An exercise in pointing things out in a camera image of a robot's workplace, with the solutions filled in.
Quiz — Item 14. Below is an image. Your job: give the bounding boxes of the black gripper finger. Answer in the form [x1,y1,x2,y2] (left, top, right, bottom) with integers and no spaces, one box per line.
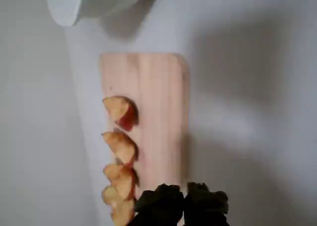
[134,183,185,226]
[184,182,229,226]

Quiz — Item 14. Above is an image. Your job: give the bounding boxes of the apple slice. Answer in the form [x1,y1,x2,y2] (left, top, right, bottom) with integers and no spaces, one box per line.
[102,96,139,132]
[101,185,137,226]
[103,163,139,202]
[101,129,139,166]

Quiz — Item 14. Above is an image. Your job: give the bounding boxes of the wooden cutting board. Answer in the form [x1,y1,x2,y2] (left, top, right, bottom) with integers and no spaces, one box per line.
[99,53,191,207]

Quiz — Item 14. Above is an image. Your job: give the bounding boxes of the white ceramic bowl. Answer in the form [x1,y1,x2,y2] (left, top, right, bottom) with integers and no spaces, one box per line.
[47,0,159,27]

